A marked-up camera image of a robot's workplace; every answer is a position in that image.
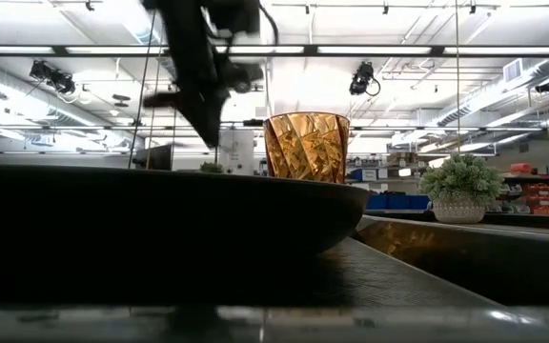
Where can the black camera cluster on frame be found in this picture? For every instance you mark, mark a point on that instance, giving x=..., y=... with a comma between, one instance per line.
x=54, y=77

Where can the small green potted plant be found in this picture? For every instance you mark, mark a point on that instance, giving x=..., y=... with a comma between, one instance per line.
x=211, y=167

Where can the shelf with red boxes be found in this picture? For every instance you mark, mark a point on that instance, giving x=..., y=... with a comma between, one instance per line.
x=548, y=190

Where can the green plant in patterned pot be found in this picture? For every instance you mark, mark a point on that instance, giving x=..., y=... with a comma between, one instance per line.
x=460, y=183

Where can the blue storage bins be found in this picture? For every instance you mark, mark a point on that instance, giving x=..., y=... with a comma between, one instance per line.
x=398, y=201

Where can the round black ceiling camera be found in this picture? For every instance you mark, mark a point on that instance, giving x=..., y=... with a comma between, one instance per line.
x=246, y=82

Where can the dark round plate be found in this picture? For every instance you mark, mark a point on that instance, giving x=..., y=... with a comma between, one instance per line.
x=136, y=228

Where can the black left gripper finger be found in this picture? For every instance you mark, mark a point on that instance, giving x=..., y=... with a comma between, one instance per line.
x=162, y=100
x=198, y=86

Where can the amber faceted glass cup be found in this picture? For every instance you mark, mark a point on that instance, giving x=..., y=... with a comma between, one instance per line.
x=307, y=147

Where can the black frame crossbar with lights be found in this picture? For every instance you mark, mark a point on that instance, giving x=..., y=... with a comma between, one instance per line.
x=374, y=49

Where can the grey metal tray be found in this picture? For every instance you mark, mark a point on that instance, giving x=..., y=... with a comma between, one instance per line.
x=446, y=267

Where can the black monitor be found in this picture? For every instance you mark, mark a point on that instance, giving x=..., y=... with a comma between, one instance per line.
x=156, y=158

